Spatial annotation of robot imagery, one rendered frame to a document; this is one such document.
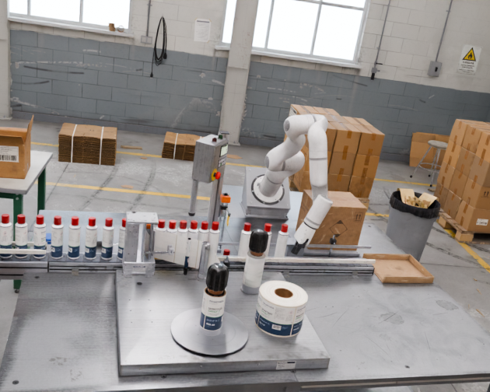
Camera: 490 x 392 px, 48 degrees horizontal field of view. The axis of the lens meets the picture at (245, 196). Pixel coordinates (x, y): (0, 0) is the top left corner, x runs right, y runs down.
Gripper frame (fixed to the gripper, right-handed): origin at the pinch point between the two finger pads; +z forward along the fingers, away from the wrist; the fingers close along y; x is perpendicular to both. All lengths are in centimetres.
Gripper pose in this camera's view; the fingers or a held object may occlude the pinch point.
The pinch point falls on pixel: (295, 250)
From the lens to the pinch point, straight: 288.1
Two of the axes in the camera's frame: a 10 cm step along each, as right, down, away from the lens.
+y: 2.3, 3.8, -9.0
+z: -4.7, 8.5, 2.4
